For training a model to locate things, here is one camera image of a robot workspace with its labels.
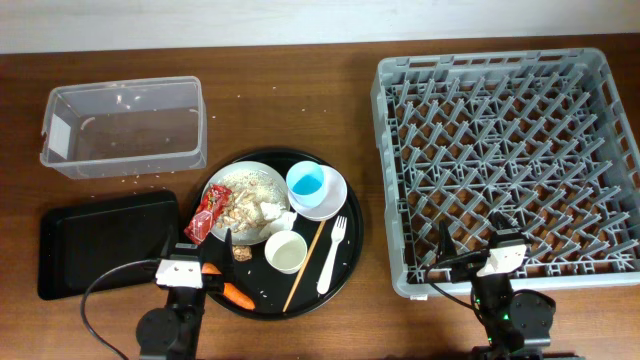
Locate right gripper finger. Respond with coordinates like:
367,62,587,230
437,220,457,260
489,212,520,234

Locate brown walnut piece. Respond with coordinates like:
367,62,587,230
232,245,252,262

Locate orange carrot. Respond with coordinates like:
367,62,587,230
201,263,255,311

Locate red snack wrapper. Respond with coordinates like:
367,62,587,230
184,185,232,245

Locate small white bowl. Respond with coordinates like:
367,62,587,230
264,230,308,275

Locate white tissue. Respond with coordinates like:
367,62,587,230
259,202,297,239

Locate rice and peanut scraps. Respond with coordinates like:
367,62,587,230
215,170,289,235

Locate grey plate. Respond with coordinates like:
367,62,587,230
201,161,290,246

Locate wooden chopstick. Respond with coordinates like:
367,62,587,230
282,220,326,313

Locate white plastic fork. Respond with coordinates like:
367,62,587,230
316,216,347,295

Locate blue cup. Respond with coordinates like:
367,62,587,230
286,161,327,208

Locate white saucer plate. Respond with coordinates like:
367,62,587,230
288,165,348,221

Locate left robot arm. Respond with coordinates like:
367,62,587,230
136,232,234,359

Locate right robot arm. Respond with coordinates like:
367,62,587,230
434,214,556,360

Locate grey dishwasher rack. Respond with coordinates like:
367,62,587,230
371,48,639,300

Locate round black tray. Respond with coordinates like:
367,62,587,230
201,148,364,320

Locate black rectangular tray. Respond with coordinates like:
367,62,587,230
37,190,179,300

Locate clear plastic bin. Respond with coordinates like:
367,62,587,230
39,76,207,179

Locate right black cable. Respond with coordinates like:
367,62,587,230
423,249,489,326

